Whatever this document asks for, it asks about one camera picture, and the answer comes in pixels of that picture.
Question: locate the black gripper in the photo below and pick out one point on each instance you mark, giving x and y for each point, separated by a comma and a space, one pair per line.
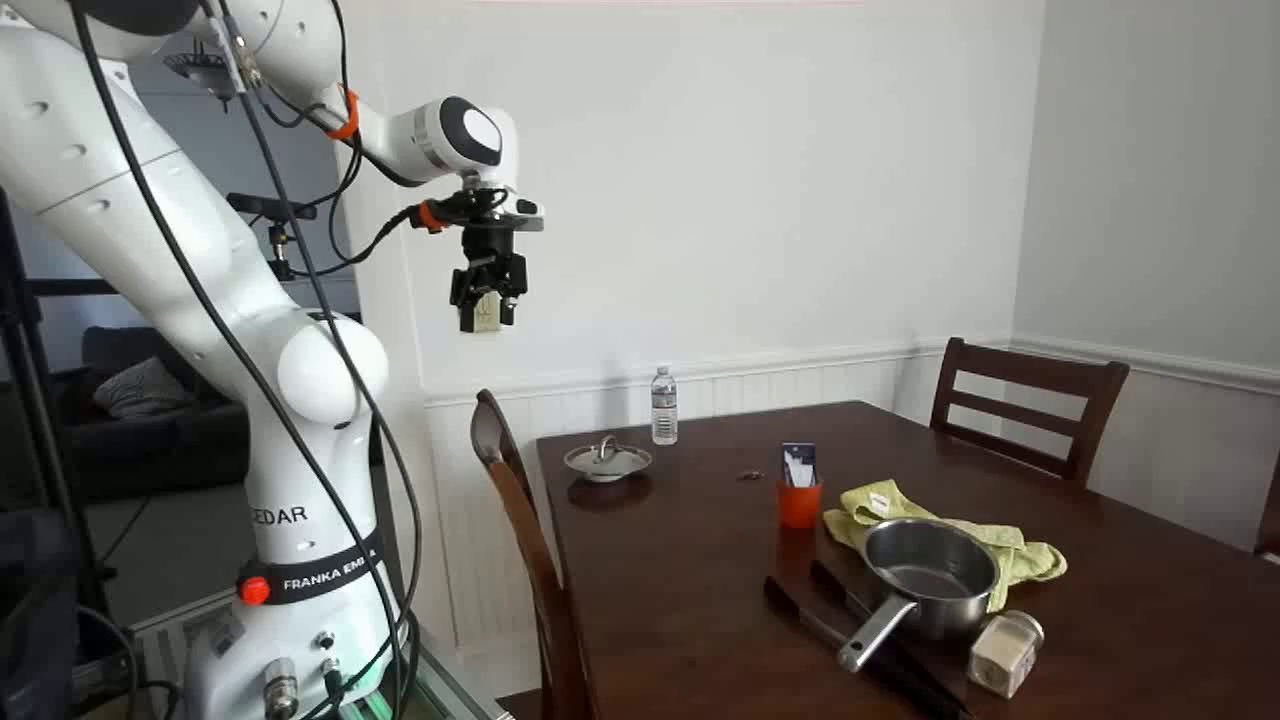
494, 252

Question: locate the silver pot lid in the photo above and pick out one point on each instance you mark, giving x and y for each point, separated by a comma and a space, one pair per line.
607, 463

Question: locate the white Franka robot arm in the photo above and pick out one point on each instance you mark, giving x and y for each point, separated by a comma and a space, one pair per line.
135, 202

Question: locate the dark wooden curved chair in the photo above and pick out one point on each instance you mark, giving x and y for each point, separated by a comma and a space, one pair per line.
514, 493

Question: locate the clear plastic water bottle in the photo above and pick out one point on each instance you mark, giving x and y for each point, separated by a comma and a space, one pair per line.
667, 407

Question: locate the blue white packet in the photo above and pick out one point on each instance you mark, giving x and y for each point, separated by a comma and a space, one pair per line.
798, 464

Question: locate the dark sofa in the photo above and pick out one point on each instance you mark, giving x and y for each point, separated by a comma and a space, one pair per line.
161, 446

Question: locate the grey pillow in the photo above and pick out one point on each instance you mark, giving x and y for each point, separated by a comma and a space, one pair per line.
143, 388

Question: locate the orange cup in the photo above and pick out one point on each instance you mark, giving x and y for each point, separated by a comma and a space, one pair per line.
798, 505

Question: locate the yellow cloth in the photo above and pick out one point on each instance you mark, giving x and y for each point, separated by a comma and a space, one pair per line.
873, 505

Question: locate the black tripod pole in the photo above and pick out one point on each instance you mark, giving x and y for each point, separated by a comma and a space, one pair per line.
34, 401

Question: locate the silver saucepan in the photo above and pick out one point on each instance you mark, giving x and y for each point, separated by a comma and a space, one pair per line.
933, 575

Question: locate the dark wooden slatted chair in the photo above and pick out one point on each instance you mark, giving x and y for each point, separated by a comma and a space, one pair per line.
1024, 374

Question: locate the glass spice jar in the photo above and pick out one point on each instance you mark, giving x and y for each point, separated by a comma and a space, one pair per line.
1007, 654

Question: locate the dark wooden chair edge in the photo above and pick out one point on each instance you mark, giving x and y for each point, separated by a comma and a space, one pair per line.
1271, 512

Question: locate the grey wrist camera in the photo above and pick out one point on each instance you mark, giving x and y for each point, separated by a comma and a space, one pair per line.
514, 211

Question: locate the black camera on stand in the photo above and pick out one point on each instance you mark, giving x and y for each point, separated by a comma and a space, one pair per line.
275, 207

